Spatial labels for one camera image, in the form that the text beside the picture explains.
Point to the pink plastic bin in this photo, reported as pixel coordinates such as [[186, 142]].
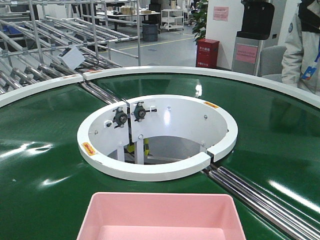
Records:
[[161, 216]]

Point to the red fire extinguisher cabinet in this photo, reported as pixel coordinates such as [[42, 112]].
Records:
[[207, 53]]

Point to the dark grey stacked crates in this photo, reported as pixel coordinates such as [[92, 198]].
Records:
[[150, 32]]

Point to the green potted plant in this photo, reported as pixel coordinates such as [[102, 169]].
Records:
[[200, 19]]

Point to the white control box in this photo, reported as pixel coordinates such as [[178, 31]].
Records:
[[71, 57]]

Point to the grey stand with pink sign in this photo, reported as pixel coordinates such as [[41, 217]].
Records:
[[246, 56]]

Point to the grey upholstered chair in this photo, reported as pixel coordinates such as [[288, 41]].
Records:
[[270, 65]]

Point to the steel roller rack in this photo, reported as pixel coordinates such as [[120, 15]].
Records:
[[34, 32]]

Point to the person in white jacket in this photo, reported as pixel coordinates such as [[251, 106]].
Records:
[[301, 60]]

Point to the white outer conveyor rim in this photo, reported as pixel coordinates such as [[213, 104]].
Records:
[[15, 95]]

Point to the steel conveyor rollers front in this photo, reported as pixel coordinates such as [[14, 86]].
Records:
[[278, 215]]

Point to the white wire shelf cart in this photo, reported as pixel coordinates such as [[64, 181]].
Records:
[[172, 19]]

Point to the pink wall notice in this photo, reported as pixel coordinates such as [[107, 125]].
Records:
[[220, 13]]

